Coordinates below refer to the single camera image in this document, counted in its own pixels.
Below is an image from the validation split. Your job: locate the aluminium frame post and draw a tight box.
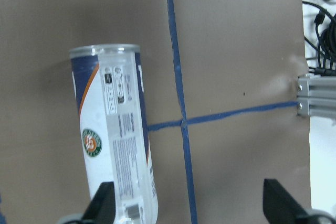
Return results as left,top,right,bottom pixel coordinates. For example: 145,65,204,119
297,76,335,119

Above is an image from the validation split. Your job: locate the bundle of black cables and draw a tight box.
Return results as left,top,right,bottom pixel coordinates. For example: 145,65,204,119
301,0,336,77

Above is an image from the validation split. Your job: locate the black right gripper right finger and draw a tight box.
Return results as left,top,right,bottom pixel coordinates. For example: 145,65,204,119
263,178,309,223

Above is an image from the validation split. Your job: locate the white tennis ball can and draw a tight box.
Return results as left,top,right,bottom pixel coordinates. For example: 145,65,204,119
69,44,158,223

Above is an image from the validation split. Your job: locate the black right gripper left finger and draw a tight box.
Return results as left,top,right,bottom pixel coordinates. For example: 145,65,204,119
81,182,115,224

